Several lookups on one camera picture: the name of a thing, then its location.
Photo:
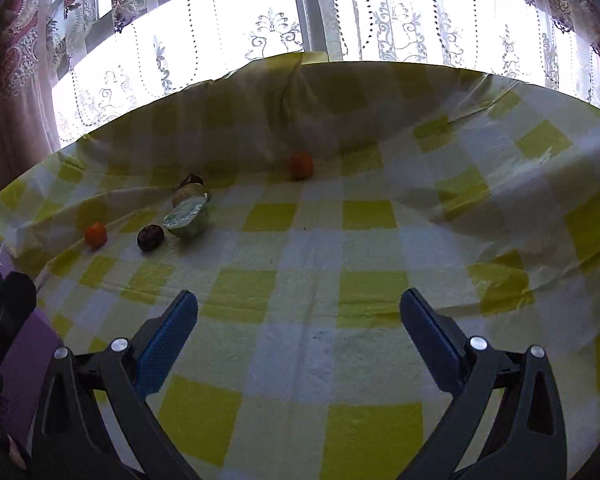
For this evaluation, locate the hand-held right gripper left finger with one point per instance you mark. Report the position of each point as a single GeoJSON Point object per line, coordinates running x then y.
{"type": "Point", "coordinates": [165, 345]}

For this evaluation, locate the yellow checkered tablecloth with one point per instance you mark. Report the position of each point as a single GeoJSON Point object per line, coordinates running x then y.
{"type": "Point", "coordinates": [320, 260]}

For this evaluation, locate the plastic-wrapped pale fruit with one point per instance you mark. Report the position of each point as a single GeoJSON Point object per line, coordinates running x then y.
{"type": "Point", "coordinates": [185, 193]}

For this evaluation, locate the mandarin orange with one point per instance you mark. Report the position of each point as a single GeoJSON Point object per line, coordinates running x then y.
{"type": "Point", "coordinates": [300, 165]}
{"type": "Point", "coordinates": [95, 234]}

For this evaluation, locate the plastic-wrapped green cabbage half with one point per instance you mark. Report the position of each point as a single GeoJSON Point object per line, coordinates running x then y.
{"type": "Point", "coordinates": [187, 217]}

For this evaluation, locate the pink heavy curtain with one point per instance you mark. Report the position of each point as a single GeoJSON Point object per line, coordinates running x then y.
{"type": "Point", "coordinates": [10, 85]}

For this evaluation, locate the white lace curtain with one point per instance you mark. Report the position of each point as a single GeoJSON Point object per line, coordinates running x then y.
{"type": "Point", "coordinates": [280, 35]}

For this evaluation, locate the purple-rimmed white cardboard box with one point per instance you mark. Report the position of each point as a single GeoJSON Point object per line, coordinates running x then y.
{"type": "Point", "coordinates": [27, 375]}

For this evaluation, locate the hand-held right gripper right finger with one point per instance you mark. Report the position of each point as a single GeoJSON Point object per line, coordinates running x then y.
{"type": "Point", "coordinates": [432, 345]}

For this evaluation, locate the dark brown round fruit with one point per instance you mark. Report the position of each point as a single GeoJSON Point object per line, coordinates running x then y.
{"type": "Point", "coordinates": [150, 237]}
{"type": "Point", "coordinates": [192, 179]}

